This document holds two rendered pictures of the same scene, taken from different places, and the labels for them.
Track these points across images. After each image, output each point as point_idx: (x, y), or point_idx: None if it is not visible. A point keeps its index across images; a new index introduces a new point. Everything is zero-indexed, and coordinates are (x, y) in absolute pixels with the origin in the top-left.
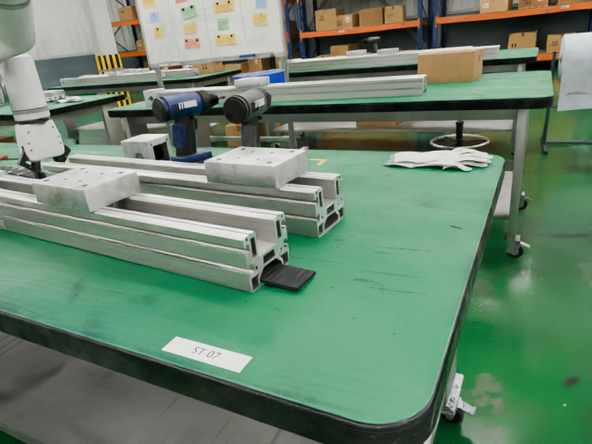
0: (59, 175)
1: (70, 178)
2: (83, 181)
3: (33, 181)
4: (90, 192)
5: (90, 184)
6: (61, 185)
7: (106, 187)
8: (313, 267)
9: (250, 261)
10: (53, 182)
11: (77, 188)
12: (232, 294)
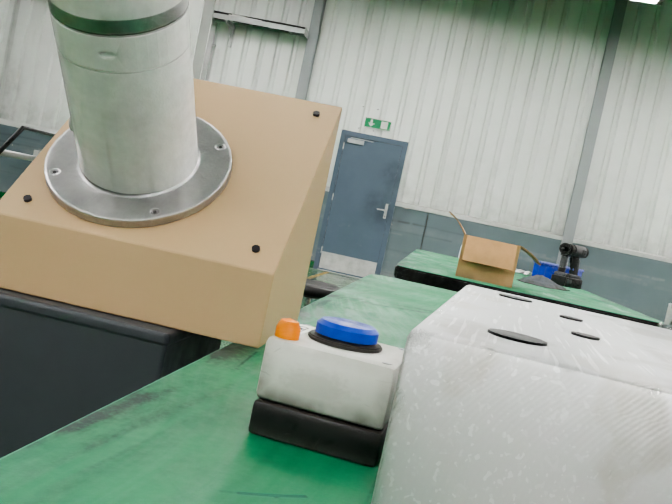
0: (601, 317)
1: (596, 326)
2: (597, 342)
3: (476, 286)
4: (460, 390)
5: (556, 351)
6: (467, 304)
7: (660, 448)
8: None
9: None
10: (495, 301)
11: (446, 322)
12: None
